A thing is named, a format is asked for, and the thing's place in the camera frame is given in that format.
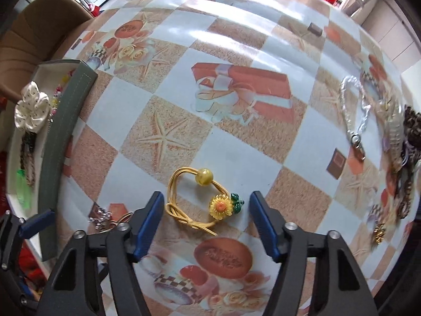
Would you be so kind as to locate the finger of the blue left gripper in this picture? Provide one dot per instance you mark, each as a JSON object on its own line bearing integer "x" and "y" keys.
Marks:
{"x": 36, "y": 224}

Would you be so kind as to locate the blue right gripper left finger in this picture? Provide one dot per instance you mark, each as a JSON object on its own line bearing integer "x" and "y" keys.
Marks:
{"x": 145, "y": 224}

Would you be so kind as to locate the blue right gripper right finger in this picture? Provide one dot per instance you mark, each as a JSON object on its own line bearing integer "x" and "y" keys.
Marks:
{"x": 258, "y": 210}

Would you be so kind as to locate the white polka dot scrunchie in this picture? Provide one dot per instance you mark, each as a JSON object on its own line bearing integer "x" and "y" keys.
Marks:
{"x": 32, "y": 111}

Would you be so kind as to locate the green translucent bangle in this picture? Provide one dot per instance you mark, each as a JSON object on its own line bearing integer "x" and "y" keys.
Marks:
{"x": 23, "y": 190}

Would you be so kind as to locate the black beaded hair clip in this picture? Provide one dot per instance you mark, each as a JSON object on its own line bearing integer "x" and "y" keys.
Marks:
{"x": 28, "y": 141}

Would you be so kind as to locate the white jewelry tray box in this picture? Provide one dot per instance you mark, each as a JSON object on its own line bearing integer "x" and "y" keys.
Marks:
{"x": 67, "y": 83}

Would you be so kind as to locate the checkered vinyl tablecloth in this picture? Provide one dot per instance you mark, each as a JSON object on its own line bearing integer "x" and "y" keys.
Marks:
{"x": 250, "y": 90}

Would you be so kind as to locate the clear plastic hair claw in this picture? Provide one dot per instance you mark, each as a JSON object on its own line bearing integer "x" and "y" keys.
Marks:
{"x": 392, "y": 116}

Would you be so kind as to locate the leopard print scrunchie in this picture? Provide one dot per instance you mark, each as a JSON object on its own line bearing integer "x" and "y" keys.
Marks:
{"x": 412, "y": 133}

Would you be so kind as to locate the brown leather chair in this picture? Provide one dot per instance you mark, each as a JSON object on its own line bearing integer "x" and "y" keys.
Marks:
{"x": 43, "y": 31}

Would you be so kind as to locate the gold chain brooch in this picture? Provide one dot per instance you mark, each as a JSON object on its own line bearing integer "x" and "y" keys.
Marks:
{"x": 378, "y": 233}

